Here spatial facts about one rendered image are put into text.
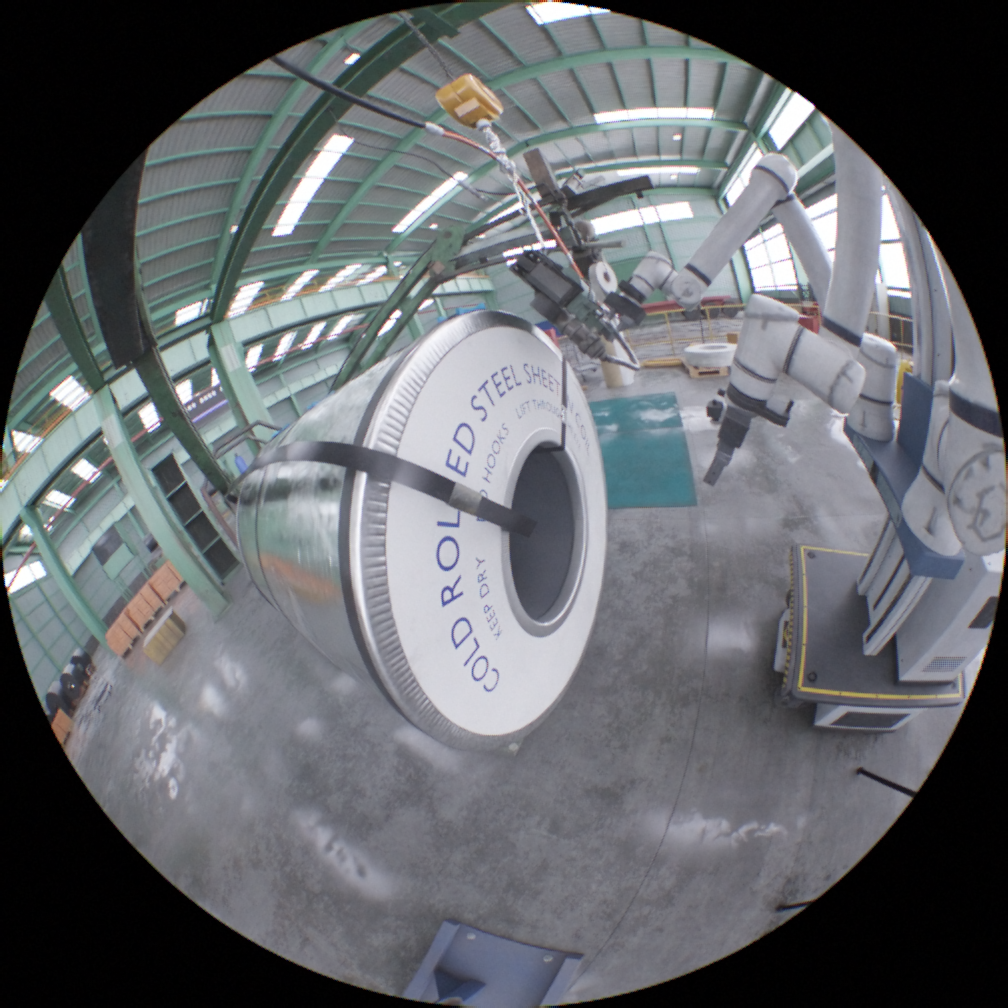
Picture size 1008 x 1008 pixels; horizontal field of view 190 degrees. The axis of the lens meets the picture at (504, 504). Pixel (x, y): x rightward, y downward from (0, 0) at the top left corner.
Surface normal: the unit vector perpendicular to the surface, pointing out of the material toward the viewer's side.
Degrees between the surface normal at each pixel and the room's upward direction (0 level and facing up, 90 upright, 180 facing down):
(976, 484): 95
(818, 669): 0
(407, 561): 90
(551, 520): 60
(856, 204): 89
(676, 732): 0
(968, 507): 97
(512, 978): 0
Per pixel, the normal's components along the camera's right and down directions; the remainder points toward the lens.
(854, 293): -0.73, 0.59
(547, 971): -0.33, -0.81
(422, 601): 0.84, -0.02
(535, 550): -0.51, -0.36
